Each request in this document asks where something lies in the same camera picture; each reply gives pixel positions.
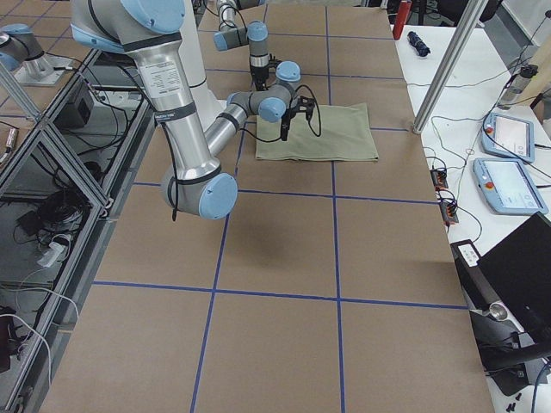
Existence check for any upper teach pendant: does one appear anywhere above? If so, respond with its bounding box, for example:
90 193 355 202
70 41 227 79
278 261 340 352
479 113 535 163

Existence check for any aluminium frame post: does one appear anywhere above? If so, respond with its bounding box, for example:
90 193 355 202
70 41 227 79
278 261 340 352
412 0 488 134

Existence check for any red cylinder tube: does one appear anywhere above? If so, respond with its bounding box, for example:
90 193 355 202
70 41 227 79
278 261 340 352
393 0 412 40

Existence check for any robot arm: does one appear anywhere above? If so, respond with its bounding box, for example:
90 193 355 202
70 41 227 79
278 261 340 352
71 0 319 219
214 0 281 90

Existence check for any orange black electronics board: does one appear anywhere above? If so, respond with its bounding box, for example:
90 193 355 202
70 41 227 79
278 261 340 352
430 168 459 228

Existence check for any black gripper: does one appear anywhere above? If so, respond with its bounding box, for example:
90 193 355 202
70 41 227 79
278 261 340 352
250 58 280 84
280 96 314 141

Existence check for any lower teach pendant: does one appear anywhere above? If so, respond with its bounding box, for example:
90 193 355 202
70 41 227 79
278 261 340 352
473 158 549 216

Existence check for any sage green long-sleeve shirt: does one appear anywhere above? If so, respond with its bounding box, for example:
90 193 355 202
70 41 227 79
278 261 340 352
256 102 379 161

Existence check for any black box under rack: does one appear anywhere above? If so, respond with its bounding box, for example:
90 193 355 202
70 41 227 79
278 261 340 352
53 83 94 129

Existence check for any aluminium frame rack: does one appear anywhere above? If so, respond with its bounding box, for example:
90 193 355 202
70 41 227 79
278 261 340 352
1 52 154 412

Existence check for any black monitor with stand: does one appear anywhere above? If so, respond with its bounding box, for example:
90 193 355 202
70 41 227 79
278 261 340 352
451 213 550 396

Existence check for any teach pendant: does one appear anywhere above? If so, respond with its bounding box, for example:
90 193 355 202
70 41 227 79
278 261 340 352
479 113 535 163
473 158 549 216

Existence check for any folded dark blue umbrella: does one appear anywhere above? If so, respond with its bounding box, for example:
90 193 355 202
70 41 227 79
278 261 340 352
407 31 430 58

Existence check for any clear water bottle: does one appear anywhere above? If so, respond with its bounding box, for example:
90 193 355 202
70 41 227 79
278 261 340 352
497 64 539 110

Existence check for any white power strip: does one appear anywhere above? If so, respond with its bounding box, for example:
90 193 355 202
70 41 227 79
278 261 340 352
37 241 69 268

